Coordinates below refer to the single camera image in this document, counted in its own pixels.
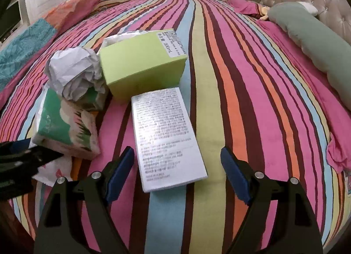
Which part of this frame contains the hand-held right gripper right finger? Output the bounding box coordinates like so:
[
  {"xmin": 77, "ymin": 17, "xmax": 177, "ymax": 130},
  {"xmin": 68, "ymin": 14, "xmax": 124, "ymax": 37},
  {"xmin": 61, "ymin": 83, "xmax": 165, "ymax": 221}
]
[{"xmin": 220, "ymin": 147, "xmax": 328, "ymax": 254}]

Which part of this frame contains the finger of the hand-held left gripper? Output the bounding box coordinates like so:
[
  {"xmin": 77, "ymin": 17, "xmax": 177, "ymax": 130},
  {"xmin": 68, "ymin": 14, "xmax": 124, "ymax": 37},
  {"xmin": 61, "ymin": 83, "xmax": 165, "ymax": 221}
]
[{"xmin": 0, "ymin": 139, "xmax": 64, "ymax": 174}]

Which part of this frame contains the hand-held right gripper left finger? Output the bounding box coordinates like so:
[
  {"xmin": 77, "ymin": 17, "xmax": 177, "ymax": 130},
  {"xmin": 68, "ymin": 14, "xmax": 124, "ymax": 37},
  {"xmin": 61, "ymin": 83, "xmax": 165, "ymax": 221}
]
[{"xmin": 34, "ymin": 146, "xmax": 135, "ymax": 254}]

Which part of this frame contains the green and white tissue pack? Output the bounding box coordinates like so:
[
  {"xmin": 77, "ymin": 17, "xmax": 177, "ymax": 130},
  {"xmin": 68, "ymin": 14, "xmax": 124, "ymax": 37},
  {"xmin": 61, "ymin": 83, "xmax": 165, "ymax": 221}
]
[{"xmin": 31, "ymin": 88, "xmax": 100, "ymax": 160}]

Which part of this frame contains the white printed box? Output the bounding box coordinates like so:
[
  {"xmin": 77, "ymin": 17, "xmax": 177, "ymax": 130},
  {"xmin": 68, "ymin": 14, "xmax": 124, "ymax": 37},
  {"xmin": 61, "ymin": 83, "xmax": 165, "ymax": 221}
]
[{"xmin": 131, "ymin": 87, "xmax": 208, "ymax": 193}]

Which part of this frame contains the white paper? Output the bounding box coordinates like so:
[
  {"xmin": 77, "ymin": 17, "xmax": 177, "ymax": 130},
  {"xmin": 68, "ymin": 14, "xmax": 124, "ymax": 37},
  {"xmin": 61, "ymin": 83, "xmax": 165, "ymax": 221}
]
[{"xmin": 45, "ymin": 46, "xmax": 106, "ymax": 101}]

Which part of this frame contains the light green box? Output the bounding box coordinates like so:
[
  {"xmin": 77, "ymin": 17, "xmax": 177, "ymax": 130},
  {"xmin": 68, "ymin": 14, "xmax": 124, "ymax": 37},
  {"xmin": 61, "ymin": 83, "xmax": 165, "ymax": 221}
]
[{"xmin": 99, "ymin": 29, "xmax": 188, "ymax": 101}]

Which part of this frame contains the white plastic packet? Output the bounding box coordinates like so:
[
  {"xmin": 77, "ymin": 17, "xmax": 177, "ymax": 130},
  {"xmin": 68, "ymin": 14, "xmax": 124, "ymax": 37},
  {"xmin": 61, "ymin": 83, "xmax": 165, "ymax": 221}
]
[{"xmin": 103, "ymin": 30, "xmax": 154, "ymax": 52}]

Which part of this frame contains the white printed napkin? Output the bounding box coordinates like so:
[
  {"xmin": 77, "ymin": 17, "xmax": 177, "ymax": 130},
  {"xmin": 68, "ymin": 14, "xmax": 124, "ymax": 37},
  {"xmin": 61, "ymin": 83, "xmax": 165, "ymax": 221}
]
[{"xmin": 32, "ymin": 155, "xmax": 73, "ymax": 187}]

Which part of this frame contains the striped colourful blanket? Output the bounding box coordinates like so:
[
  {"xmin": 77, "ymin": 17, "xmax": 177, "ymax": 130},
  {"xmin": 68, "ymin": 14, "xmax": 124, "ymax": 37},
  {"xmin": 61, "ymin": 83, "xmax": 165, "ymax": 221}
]
[{"xmin": 0, "ymin": 0, "xmax": 346, "ymax": 254}]

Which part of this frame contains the pink bed sheet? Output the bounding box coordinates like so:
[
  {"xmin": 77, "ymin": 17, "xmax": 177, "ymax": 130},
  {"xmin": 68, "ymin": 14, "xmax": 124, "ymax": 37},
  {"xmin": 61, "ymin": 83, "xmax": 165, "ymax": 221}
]
[{"xmin": 256, "ymin": 20, "xmax": 351, "ymax": 174}]

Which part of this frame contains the green bolster pillow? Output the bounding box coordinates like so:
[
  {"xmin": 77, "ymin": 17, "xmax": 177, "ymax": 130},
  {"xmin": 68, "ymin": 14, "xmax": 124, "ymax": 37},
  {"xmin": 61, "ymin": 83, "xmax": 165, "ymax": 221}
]
[{"xmin": 267, "ymin": 3, "xmax": 351, "ymax": 95}]

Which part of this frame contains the orange and teal quilt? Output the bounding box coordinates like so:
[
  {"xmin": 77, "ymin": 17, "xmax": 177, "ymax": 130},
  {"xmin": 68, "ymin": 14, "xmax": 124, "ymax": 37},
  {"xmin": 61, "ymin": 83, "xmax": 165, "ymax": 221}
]
[{"xmin": 0, "ymin": 0, "xmax": 146, "ymax": 90}]

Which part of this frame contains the pink pillow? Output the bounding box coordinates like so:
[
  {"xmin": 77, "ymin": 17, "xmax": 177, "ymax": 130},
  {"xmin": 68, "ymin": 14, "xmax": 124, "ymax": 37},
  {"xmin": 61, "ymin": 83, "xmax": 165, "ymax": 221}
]
[{"xmin": 227, "ymin": 0, "xmax": 268, "ymax": 19}]

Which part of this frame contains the white pillow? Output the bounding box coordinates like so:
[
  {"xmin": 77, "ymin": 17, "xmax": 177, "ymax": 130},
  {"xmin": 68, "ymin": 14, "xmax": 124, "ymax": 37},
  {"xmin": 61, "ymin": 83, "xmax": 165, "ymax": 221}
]
[{"xmin": 296, "ymin": 1, "xmax": 319, "ymax": 14}]

